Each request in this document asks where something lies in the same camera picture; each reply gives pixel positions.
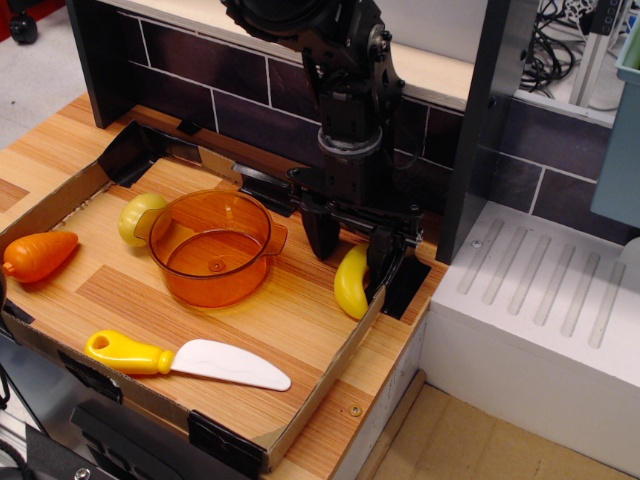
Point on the teal plastic bin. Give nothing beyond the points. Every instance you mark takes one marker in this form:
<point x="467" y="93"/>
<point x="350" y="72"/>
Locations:
<point x="617" y="191"/>

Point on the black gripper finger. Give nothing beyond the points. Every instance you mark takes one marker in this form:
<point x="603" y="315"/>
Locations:
<point x="385" y="254"/>
<point x="322" y="231"/>

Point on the dark grey vertical post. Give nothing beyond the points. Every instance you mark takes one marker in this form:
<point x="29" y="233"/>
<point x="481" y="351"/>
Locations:
<point x="503" y="48"/>

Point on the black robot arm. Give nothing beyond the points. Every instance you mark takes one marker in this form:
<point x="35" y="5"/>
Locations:
<point x="346" y="55"/>

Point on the white toy sink drainboard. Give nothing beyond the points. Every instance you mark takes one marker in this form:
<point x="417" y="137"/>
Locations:
<point x="538" y="324"/>

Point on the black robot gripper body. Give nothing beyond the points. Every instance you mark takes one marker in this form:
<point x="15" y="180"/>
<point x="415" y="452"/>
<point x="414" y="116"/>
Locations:
<point x="355" y="186"/>

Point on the pale yellow toy vegetable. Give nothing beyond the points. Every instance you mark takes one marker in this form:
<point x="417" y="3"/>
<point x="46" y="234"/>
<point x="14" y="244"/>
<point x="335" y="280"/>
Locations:
<point x="137" y="217"/>

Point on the orange plastic toy carrot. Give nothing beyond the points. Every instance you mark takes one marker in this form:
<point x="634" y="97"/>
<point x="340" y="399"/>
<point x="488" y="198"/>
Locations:
<point x="33" y="257"/>

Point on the black wheel of red cart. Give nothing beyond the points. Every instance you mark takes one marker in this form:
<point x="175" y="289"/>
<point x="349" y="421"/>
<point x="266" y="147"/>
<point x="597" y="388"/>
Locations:
<point x="23" y="29"/>

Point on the brass screw in table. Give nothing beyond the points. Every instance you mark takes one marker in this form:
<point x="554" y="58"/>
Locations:
<point x="355" y="411"/>

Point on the yellow plastic toy banana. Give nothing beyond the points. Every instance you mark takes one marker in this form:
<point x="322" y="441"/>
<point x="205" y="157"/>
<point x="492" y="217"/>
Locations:
<point x="349" y="289"/>

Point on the yellow handled white toy knife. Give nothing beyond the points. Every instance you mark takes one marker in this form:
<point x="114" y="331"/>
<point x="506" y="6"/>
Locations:
<point x="199" y="357"/>

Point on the cardboard fence with black tape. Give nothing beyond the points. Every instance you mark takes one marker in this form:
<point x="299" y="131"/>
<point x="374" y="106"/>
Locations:
<point x="68" y="174"/>

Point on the orange transparent plastic pot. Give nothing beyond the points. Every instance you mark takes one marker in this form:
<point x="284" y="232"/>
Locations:
<point x="213" y="248"/>

